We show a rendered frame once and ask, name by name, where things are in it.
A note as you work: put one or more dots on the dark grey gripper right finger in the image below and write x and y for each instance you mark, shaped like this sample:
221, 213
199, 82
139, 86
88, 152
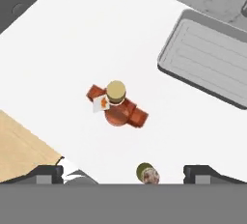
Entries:
197, 173

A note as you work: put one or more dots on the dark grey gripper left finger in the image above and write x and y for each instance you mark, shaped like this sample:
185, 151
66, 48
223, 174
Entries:
48, 173

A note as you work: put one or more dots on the olive-capped speckled shaker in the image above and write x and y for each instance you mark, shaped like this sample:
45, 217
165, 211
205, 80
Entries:
148, 173

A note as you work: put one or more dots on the brown condiment bottle tan cap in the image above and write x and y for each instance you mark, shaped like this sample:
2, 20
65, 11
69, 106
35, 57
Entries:
117, 104

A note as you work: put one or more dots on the grey drying tray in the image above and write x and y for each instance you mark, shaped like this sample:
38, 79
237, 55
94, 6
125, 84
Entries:
205, 59

